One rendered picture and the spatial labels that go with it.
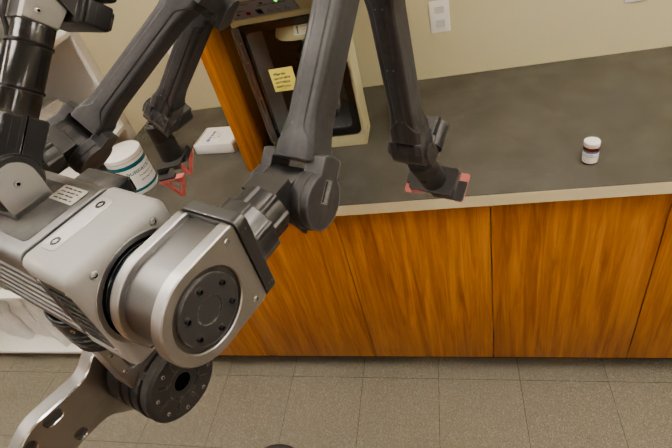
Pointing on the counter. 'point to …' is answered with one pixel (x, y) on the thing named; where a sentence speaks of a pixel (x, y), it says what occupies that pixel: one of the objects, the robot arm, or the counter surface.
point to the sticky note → (282, 78)
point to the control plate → (266, 6)
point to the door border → (254, 83)
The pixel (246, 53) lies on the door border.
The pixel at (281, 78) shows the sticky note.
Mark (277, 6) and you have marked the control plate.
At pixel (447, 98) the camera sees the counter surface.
